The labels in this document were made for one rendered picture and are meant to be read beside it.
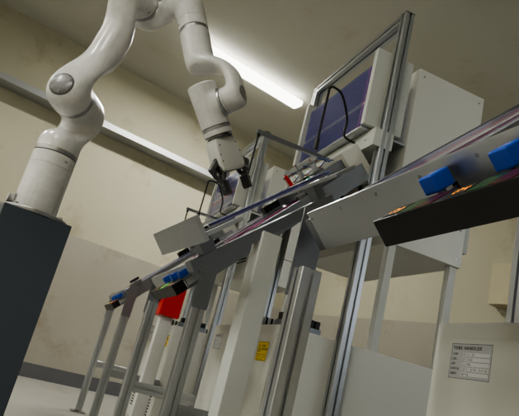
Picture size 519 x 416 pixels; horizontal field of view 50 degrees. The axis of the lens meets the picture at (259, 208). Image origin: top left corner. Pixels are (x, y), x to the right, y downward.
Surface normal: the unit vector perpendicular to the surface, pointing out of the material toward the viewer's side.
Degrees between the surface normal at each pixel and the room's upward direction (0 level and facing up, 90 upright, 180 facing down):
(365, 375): 90
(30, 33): 90
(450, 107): 90
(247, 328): 90
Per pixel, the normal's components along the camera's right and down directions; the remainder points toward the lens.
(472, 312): -0.78, -0.37
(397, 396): 0.36, -0.19
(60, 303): 0.57, -0.11
